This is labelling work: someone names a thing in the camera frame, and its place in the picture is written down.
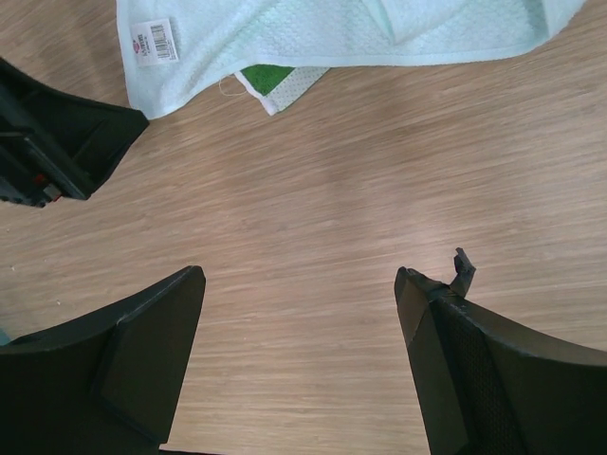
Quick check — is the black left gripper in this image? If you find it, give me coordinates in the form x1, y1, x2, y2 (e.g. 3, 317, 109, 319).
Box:
1, 60, 149, 208

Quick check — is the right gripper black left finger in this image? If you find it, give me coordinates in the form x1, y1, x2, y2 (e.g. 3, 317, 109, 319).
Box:
1, 265, 206, 454

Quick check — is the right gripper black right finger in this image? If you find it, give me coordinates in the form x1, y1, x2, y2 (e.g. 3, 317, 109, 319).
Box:
395, 250, 606, 454

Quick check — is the light mint green towel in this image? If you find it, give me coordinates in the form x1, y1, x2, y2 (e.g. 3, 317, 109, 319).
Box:
117, 1, 581, 119

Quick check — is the green frog pattern towel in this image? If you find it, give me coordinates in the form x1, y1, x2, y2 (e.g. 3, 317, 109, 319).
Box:
234, 64, 329, 116

